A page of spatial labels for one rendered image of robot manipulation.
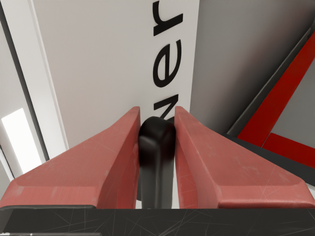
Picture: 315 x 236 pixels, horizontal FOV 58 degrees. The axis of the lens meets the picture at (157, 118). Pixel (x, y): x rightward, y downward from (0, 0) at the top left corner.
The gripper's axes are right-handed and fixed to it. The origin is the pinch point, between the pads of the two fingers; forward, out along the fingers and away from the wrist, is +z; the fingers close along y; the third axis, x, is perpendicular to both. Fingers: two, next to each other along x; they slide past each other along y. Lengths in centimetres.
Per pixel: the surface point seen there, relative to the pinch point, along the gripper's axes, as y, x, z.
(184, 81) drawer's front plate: -1.8, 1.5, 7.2
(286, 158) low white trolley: -13.1, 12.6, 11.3
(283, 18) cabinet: -20.3, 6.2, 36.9
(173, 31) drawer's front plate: -0.9, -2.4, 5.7
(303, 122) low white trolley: -18.4, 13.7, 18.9
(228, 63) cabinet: -7.8, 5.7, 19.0
